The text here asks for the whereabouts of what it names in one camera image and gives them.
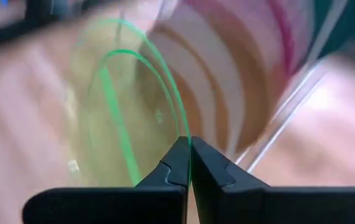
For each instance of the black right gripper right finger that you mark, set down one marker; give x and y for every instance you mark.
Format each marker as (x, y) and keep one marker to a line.
(258, 205)

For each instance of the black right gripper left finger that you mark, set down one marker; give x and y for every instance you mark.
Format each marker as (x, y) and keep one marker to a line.
(118, 205)

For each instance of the clear green small plate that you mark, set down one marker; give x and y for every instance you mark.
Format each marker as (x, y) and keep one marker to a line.
(127, 109)

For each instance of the brown divided plate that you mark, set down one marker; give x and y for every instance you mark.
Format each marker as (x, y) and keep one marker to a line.
(252, 102)

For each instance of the pink plate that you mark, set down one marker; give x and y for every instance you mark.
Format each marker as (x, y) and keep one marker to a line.
(285, 34)

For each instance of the dark green plate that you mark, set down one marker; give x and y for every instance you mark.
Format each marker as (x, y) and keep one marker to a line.
(348, 21)

